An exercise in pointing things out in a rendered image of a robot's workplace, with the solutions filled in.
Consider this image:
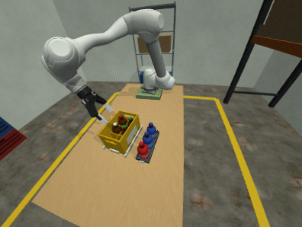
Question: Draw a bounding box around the brown bottle with red cap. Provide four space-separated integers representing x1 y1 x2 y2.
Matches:
118 115 127 126

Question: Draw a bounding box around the brown bottle with green cap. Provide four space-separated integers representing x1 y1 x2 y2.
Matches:
127 117 133 127
122 125 128 135

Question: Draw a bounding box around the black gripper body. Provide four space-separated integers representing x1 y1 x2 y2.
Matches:
77 86 96 103

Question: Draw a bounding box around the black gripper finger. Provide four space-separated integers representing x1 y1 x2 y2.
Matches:
92 92 113 112
82 97 107 125

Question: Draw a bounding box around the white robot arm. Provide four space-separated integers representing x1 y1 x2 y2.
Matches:
41 9 175 94

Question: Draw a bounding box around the brown bottle with white cap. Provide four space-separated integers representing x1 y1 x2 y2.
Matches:
113 123 122 135

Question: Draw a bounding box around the blue bottle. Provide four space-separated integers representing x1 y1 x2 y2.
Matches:
146 123 156 139
143 131 153 149

